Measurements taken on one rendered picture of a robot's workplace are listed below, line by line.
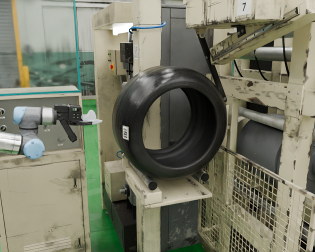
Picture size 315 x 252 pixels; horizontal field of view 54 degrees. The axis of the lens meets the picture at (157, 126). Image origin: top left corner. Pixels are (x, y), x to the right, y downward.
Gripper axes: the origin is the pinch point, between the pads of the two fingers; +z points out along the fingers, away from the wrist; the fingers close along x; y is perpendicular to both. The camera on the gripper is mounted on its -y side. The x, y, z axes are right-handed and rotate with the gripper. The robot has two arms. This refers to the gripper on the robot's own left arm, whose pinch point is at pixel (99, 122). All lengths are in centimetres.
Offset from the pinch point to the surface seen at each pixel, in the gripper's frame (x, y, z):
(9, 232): 52, -83, -41
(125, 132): -9.9, -1.8, 9.9
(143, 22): 26, 49, 25
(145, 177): -4.2, -26.2, 23.7
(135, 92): -7.7, 15.8, 13.7
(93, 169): 239, -116, 42
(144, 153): -11.8, -11.0, 19.3
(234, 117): 20, 1, 88
